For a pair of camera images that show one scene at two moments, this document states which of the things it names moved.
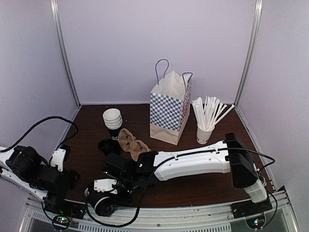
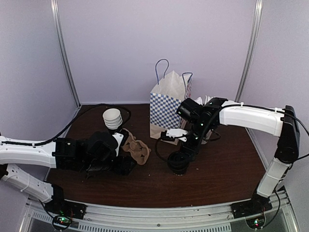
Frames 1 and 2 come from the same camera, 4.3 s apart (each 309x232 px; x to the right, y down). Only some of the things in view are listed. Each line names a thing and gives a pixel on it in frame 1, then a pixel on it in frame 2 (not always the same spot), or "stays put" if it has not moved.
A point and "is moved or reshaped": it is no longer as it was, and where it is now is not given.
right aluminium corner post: [258, 14] stays put
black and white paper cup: [103, 202] is moved or reshaped
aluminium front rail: [279, 217] stays put
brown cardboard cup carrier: [129, 143] stays put
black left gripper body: [68, 173] → [121, 167]
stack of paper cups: [113, 122] stays put
